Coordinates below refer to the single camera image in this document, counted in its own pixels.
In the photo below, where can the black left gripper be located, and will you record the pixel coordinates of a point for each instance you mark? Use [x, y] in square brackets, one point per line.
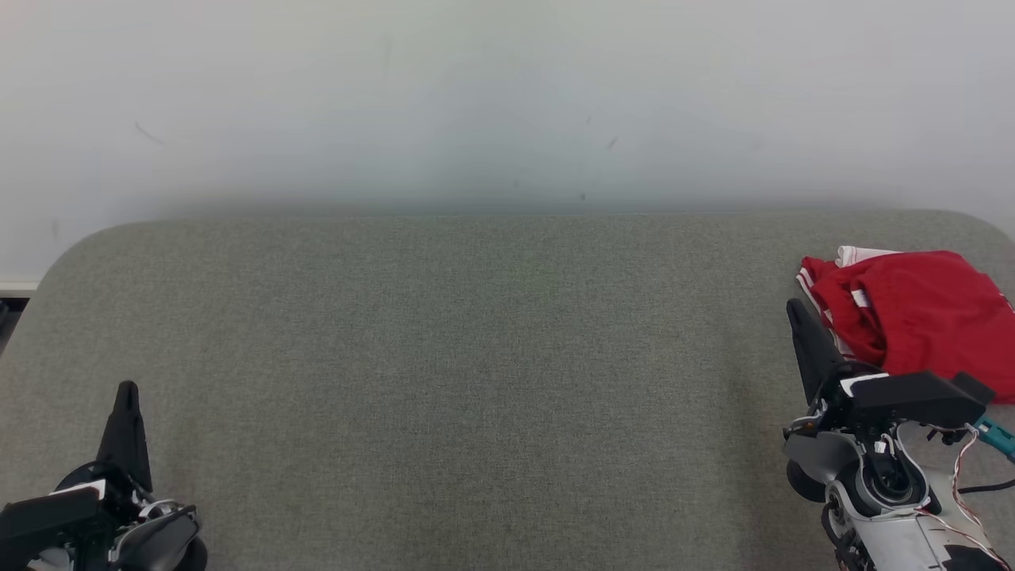
[47, 523]

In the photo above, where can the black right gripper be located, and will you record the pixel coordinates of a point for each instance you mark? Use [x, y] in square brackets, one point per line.
[920, 400]

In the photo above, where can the red white basketball jersey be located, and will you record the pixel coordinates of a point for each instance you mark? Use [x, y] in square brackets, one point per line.
[860, 254]

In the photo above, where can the red shorts white trim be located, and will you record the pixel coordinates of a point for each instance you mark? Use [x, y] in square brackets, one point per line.
[920, 317]

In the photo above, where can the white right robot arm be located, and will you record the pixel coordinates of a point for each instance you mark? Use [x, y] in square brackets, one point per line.
[825, 460]

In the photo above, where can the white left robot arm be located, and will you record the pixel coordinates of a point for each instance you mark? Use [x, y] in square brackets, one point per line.
[166, 539]

